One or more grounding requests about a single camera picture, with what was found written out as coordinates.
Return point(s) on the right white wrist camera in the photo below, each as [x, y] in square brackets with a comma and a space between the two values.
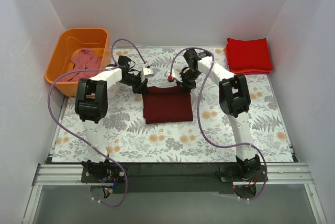
[175, 76]

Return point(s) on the red folded t shirt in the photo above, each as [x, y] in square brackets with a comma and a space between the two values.
[248, 54]

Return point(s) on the aluminium frame rail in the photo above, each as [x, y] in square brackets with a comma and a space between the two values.
[288, 173]

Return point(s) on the floral table mat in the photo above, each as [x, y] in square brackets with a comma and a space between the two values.
[129, 139]

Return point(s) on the orange plastic basket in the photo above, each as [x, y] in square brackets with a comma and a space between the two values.
[70, 43]

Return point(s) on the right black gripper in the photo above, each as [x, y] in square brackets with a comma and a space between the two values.
[187, 83]

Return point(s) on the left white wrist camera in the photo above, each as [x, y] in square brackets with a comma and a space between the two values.
[146, 71]

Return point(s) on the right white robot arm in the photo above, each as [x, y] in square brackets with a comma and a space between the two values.
[234, 101]

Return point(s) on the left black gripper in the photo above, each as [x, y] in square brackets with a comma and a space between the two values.
[140, 86]

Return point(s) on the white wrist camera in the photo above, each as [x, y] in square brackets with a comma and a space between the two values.
[146, 71]
[175, 76]

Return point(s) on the pink t shirt in basket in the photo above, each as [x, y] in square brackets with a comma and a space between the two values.
[85, 59]

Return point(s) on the dark maroon t shirt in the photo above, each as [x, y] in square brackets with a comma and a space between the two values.
[167, 105]

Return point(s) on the orange folded t shirt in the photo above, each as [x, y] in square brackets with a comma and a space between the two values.
[250, 71]

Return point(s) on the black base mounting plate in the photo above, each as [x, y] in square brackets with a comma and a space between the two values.
[223, 178]

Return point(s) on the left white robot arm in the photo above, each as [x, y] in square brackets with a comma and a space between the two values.
[91, 105]

